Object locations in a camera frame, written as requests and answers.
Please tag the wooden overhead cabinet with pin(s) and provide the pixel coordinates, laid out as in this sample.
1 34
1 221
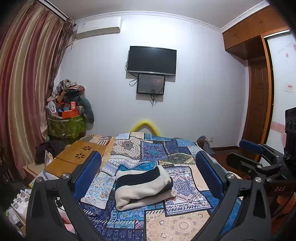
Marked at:
244 39

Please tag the white wall air conditioner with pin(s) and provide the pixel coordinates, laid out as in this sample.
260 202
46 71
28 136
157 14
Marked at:
99 27

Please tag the blue patchwork bed quilt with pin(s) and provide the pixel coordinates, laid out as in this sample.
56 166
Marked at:
178 218

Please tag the grey plush toy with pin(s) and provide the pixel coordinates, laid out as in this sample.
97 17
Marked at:
88 112

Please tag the wooden folding lap desk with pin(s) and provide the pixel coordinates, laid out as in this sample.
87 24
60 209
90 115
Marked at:
72 156

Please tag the brown wooden door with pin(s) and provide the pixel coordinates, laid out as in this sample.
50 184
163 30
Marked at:
257 101

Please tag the cream navy striped cat sweater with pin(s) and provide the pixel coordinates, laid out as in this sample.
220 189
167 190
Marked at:
135 189

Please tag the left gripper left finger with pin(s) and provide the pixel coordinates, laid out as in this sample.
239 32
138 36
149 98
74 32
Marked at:
43 221

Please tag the pile of colourful clothes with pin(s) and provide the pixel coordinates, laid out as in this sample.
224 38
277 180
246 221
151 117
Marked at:
67 92

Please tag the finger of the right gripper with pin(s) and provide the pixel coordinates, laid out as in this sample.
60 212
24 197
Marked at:
250 146

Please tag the green fabric storage bin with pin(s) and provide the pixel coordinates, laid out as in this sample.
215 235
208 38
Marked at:
67 127

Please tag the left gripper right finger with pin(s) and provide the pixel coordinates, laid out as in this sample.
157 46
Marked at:
253 221

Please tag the small black wall monitor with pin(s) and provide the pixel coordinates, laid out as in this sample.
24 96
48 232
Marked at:
150 84

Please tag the grey bag on floor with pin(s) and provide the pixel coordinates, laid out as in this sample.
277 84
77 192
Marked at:
204 144

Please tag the yellow curved foam tube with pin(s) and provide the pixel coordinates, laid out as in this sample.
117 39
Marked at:
146 124

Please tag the black wall television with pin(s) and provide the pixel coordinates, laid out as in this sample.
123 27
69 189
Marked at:
142 59

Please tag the striped red beige curtain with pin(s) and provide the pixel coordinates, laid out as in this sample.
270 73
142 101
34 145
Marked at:
33 44

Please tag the white wardrobe sliding door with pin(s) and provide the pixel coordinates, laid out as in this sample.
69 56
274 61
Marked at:
282 52

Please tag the orange box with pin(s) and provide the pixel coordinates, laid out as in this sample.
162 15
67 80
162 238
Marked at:
69 110

